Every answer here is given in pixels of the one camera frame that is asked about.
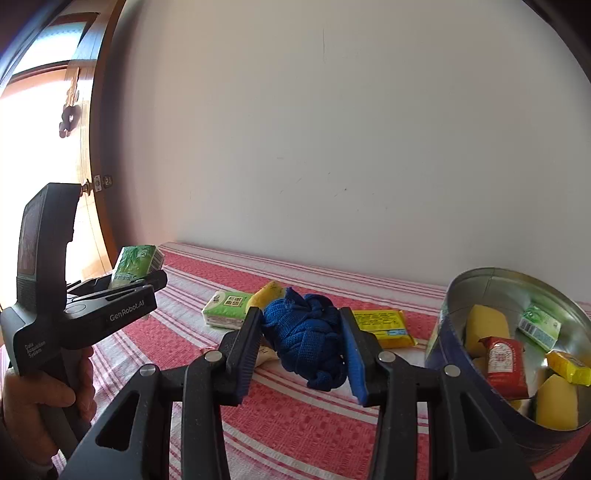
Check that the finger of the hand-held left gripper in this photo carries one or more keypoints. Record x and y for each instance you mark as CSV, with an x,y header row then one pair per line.
x,y
90,284
138,284

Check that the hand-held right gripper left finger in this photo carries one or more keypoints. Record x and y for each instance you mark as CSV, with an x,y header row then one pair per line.
x,y
248,364

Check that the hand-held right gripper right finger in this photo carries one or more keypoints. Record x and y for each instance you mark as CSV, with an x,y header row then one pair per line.
x,y
356,369

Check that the large yellow snack packet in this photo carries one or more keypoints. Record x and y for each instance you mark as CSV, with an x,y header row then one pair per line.
x,y
383,325

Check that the blue knitted cloth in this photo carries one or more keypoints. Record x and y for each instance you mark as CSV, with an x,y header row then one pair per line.
x,y
300,337

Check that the white green tissue pack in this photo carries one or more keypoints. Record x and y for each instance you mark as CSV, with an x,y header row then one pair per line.
x,y
226,308

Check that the plain yellow sponge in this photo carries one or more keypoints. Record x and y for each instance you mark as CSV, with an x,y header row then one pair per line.
x,y
485,325

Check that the red snack packet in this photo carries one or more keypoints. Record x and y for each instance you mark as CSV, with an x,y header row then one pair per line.
x,y
505,367

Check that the blue round cookie tin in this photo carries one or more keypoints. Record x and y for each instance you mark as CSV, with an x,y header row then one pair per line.
x,y
503,288

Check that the yellow green scouring sponge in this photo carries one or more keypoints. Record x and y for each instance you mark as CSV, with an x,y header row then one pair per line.
x,y
556,399

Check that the small yellow snack packet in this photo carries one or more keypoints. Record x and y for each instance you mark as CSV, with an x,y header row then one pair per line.
x,y
570,367

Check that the person's left hand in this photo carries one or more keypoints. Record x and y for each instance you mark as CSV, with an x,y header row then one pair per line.
x,y
32,401

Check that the red white striped tablecloth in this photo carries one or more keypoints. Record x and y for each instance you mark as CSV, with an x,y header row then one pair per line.
x,y
300,424

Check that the brass door knob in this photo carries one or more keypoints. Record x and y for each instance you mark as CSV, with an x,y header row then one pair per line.
x,y
85,188

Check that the brass door lock plate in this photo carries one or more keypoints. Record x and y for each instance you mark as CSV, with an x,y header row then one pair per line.
x,y
107,181

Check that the hanging door ornament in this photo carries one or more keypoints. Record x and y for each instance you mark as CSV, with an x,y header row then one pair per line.
x,y
69,117

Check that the wooden door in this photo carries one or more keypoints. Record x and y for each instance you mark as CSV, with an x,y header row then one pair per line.
x,y
99,115

